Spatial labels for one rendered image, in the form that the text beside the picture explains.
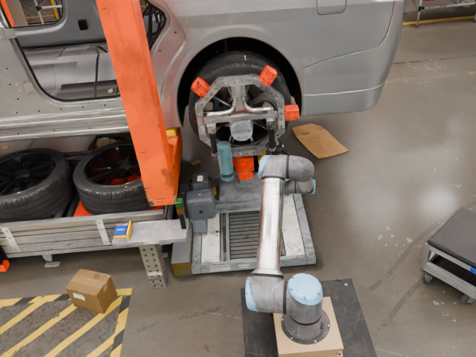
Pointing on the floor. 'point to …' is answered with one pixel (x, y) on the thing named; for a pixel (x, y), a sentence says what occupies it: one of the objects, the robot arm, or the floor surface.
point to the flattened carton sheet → (318, 141)
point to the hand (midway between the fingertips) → (275, 141)
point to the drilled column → (154, 265)
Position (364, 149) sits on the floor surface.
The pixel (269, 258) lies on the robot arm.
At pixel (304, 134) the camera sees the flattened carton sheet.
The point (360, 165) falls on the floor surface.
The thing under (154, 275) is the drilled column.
